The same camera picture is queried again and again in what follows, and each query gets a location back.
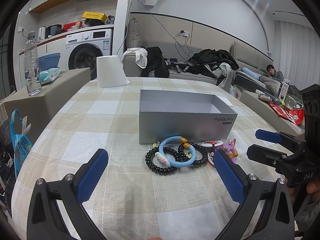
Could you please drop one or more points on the black clothes pile left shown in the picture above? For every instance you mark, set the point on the black clothes pile left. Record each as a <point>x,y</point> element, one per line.
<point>155,63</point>

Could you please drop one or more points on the yellow box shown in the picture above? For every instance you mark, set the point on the yellow box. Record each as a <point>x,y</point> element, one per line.
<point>94,15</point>

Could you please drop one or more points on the purple bangle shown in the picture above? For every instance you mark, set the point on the purple bangle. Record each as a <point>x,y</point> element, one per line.
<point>229,149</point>

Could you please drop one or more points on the red snack bag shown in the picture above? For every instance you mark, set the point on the red snack bag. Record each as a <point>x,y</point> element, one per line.
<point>295,116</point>

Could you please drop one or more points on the white garment on sofa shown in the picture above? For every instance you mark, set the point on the white garment on sofa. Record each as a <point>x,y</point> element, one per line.
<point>141,56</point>

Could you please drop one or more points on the light blue bangle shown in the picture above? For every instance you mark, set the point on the light blue bangle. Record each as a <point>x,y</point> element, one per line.
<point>175,161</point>

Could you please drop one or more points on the white paper roll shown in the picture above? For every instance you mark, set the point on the white paper roll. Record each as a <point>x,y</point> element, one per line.
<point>110,72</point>

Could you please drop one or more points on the person's right hand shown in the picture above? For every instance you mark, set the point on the person's right hand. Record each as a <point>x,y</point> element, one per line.
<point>312,188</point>

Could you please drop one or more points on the clear water bottle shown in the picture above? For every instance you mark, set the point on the clear water bottle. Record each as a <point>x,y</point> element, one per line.
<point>31,65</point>

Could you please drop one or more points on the blue plastic basin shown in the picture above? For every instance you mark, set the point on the blue plastic basin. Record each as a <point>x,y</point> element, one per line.
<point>49,61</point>

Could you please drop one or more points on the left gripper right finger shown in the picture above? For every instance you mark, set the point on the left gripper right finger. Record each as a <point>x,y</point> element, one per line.
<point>276,220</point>

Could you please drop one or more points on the grey sofa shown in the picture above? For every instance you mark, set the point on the grey sofa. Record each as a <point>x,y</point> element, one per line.
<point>244,56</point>

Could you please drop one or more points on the checkered tablecloth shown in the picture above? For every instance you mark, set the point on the checkered tablecloth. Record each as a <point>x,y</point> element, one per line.
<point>130,201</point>

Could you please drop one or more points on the person lying on bed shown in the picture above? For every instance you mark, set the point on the person lying on bed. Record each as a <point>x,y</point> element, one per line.
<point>272,74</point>

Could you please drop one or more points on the wet wipes pack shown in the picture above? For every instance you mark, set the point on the wet wipes pack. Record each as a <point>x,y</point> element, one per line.
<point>49,75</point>

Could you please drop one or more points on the white paper slip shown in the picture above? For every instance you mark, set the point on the white paper slip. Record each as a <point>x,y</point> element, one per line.
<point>220,100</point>

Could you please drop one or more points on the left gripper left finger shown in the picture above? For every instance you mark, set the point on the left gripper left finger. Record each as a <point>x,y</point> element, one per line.
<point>44,217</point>

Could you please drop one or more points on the blue shopping bag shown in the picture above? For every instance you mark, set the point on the blue shopping bag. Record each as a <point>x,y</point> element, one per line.
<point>20,142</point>

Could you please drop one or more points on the white red pin badge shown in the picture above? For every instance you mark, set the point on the white red pin badge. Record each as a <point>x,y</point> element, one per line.
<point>209,144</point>

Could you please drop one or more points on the white washing machine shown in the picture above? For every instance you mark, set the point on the white washing machine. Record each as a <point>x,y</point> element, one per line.
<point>83,48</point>

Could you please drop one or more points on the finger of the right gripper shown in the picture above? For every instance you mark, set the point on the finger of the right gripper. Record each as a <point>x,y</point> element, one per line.
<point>278,137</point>
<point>271,158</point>

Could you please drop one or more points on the grey pillow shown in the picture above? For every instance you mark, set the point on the grey pillow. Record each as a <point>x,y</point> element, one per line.
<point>134,36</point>

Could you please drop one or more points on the grey side cabinet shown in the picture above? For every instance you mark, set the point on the grey side cabinet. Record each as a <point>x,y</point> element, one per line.
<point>42,107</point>

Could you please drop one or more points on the red rim pin badge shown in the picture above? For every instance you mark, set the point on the red rim pin badge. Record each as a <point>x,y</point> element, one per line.
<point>211,158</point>

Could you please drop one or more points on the white kettle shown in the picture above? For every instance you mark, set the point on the white kettle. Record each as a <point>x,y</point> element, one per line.
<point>42,34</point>

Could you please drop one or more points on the grey phone box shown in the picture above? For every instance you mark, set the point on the grey phone box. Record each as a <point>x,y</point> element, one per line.
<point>164,114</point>

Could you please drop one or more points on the black jacket pile right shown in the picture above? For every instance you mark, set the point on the black jacket pile right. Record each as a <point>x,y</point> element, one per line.
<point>212,63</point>

